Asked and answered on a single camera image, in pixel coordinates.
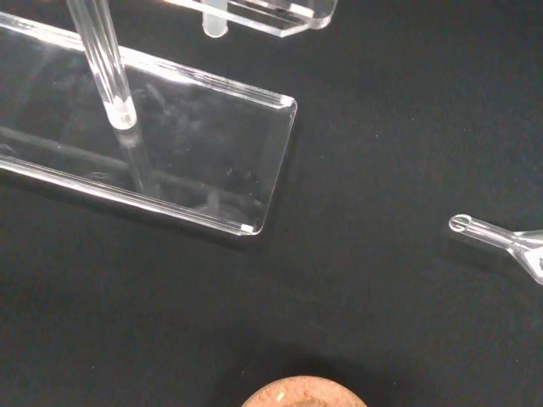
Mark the glass weighing funnel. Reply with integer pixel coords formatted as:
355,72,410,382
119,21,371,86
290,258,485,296
447,214,543,287

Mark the cork ring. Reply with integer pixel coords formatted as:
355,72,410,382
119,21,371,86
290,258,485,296
240,374,371,407

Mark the clear funnel stand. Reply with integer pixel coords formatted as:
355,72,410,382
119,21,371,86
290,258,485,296
0,0,339,237

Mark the black cloth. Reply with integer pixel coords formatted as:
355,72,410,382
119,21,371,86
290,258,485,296
0,0,543,407

